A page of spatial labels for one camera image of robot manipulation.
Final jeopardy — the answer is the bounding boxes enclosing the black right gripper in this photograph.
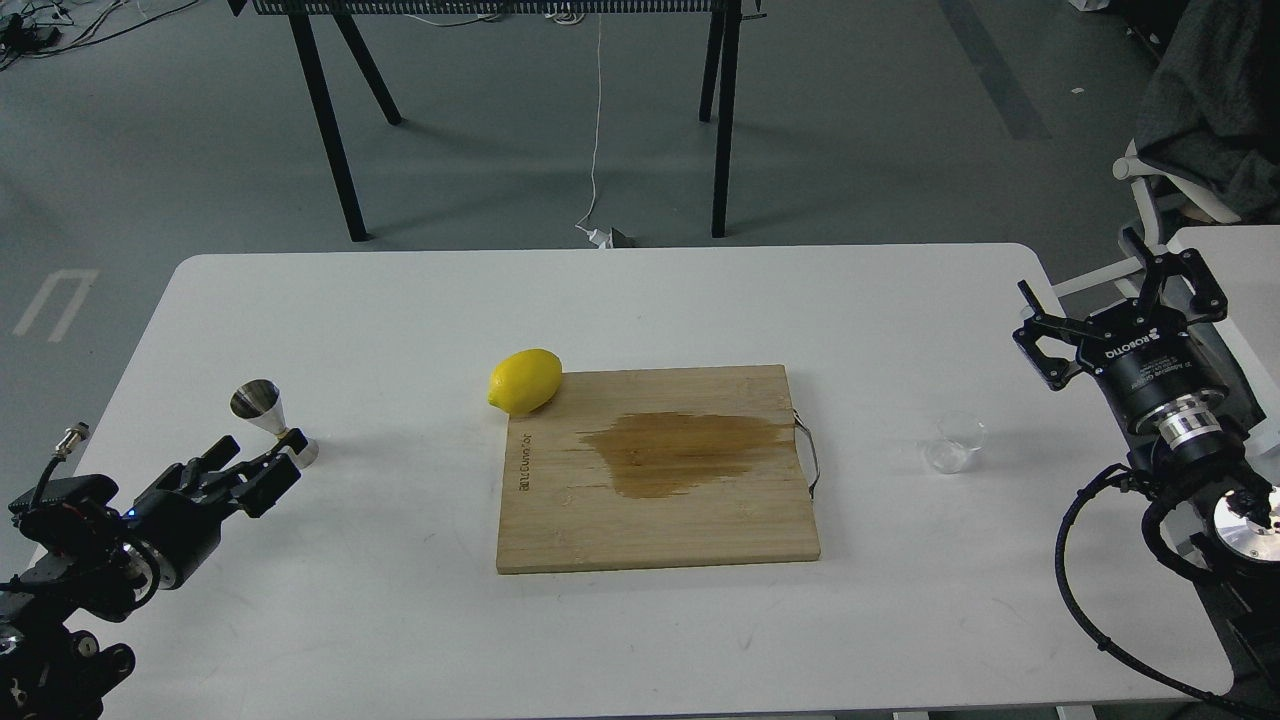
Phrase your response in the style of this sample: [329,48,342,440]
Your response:
[1012,227,1230,436]

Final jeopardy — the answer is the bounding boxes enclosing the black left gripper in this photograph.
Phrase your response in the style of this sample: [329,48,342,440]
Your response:
[123,429,308,591]

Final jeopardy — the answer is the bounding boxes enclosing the steel double jigger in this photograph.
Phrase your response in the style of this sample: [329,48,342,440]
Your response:
[229,378,317,469]

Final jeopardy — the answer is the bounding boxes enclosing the clear glass measuring cup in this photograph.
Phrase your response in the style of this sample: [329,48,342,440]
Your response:
[920,411,988,475]

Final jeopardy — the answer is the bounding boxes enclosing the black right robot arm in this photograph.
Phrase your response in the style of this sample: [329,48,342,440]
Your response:
[1012,229,1277,719]

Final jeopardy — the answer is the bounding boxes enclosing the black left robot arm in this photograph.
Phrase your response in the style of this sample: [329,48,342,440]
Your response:
[1,424,317,719]

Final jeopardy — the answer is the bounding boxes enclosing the white side table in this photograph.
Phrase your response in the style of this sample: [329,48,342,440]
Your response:
[1167,225,1279,414]

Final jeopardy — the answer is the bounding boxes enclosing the white office chair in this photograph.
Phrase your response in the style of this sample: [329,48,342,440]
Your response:
[1053,140,1242,299]

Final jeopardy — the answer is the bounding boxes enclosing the person in grey jacket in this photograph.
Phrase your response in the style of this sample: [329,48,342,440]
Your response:
[1134,1,1279,224]

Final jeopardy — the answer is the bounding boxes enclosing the yellow lemon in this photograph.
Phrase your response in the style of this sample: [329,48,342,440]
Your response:
[486,348,563,416]

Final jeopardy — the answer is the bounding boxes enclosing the bamboo cutting board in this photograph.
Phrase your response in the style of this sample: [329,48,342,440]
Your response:
[495,364,820,575]

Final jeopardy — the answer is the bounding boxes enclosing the white hanging cable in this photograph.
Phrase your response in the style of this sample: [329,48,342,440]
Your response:
[573,14,635,249]

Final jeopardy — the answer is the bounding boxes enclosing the black metal frame table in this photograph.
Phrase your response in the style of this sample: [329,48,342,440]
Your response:
[221,1,765,245]

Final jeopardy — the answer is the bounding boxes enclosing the black floor cables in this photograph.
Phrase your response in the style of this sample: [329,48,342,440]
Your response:
[0,0,201,70]

